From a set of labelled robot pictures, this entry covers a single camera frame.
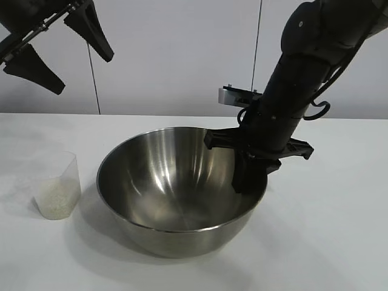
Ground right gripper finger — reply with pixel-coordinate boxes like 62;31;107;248
264;159;282;176
232;150;268;195

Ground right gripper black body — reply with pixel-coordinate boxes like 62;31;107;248
204;99;315;161

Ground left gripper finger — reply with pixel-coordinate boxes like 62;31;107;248
2;44;66;95
63;0;115;63

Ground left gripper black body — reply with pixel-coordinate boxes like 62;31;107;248
0;0;86;67

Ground stainless steel mixing bowl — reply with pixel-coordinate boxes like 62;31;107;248
96;126;269;258

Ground translucent plastic measuring cup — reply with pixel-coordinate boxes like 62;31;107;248
16;151;82;221

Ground white rice grains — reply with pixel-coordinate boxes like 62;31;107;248
33;177;81;219

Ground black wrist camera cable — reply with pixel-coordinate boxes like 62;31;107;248
237;104;258;127

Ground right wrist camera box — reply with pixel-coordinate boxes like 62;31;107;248
217;85;262;107

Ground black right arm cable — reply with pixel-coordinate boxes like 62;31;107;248
303;18;383;121

